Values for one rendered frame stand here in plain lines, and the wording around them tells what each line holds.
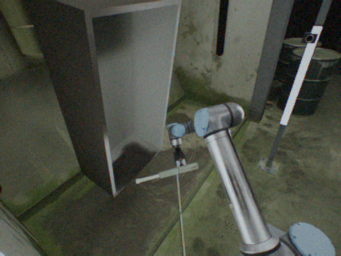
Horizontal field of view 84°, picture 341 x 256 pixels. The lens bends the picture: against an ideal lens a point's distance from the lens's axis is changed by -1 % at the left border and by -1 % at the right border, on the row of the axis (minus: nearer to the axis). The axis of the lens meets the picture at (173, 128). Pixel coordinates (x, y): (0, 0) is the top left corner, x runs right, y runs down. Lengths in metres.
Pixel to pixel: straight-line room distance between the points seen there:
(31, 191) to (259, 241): 1.91
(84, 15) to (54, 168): 1.72
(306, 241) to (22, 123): 2.22
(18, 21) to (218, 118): 1.69
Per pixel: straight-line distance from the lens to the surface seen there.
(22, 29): 2.03
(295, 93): 1.90
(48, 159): 2.23
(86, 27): 0.76
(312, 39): 1.76
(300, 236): 0.94
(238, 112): 0.89
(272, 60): 2.72
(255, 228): 0.84
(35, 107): 2.30
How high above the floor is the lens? 1.68
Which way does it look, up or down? 36 degrees down
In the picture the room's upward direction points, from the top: 3 degrees counter-clockwise
